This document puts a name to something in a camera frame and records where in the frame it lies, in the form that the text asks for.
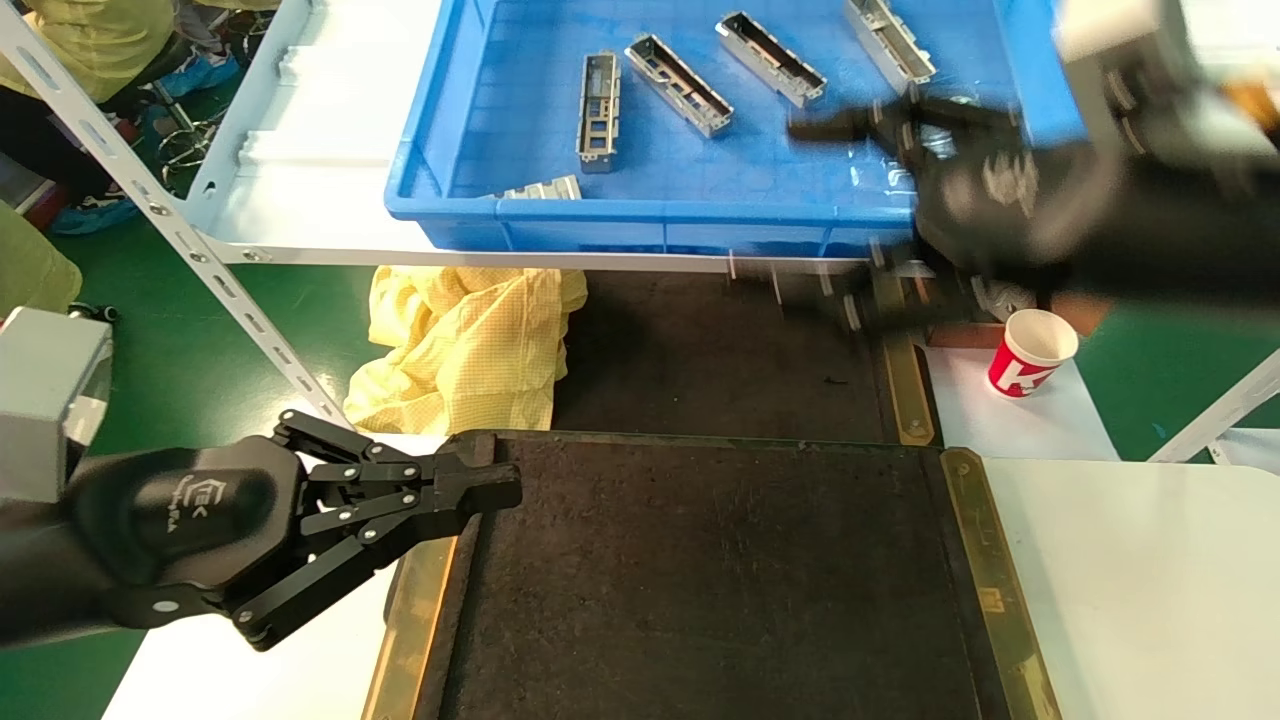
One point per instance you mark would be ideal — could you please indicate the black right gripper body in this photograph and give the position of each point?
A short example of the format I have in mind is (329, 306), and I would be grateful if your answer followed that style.
(1050, 210)

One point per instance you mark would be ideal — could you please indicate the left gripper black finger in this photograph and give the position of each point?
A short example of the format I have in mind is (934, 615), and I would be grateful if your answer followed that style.
(420, 515)
(400, 470)

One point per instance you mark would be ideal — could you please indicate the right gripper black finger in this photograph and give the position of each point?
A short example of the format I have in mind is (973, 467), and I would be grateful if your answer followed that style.
(920, 295)
(900, 120)

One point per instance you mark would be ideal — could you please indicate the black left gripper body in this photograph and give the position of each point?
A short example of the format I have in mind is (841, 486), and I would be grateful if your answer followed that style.
(180, 520)

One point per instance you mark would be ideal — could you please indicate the grey metal housing part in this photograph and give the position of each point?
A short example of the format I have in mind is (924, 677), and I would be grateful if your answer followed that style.
(771, 70)
(903, 62)
(550, 189)
(597, 152)
(699, 108)

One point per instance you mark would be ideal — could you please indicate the brown cardboard box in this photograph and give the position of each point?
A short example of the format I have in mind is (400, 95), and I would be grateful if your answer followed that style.
(965, 338)

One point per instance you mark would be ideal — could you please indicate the grey metal scrap parts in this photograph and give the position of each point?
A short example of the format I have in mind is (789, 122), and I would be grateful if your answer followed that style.
(1005, 298)

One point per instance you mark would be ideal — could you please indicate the red white paper cup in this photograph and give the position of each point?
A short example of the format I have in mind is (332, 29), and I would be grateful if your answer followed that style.
(1020, 375)

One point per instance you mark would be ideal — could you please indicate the yellow cloth garment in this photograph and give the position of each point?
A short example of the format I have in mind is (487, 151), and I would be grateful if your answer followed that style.
(470, 340)

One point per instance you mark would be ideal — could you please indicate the blue plastic bin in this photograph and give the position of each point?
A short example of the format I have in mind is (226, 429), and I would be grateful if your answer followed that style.
(700, 150)

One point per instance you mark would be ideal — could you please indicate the office chair with black casters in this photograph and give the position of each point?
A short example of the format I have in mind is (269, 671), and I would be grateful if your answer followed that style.
(95, 312)

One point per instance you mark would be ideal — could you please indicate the white rack upright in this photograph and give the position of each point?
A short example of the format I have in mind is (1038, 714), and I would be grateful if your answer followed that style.
(1220, 405)

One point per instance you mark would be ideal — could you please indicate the black work mat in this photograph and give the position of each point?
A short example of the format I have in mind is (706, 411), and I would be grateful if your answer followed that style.
(700, 580)

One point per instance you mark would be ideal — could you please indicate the person yellow coat brown trousers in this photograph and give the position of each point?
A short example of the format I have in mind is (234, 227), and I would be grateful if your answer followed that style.
(30, 265)

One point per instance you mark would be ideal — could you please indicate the blue shoe cover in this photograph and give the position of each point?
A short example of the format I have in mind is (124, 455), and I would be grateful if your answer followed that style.
(200, 72)
(95, 215)

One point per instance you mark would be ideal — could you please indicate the grey perforated rack upright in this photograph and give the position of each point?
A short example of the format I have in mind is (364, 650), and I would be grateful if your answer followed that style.
(150, 195)

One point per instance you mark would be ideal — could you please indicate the chrome star-base office chair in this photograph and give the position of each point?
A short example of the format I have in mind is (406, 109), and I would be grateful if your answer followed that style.
(175, 105)

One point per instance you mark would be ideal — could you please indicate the person yellow coat dark trousers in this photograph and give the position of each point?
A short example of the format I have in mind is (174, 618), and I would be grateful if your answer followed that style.
(90, 40)

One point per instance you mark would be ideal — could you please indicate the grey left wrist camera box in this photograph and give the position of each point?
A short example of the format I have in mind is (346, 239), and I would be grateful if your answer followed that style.
(45, 400)

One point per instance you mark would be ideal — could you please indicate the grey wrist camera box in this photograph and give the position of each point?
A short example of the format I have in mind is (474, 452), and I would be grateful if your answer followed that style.
(1130, 40)
(45, 400)

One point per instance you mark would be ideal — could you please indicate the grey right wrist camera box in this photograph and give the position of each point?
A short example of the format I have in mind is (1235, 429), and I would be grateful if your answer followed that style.
(1130, 40)

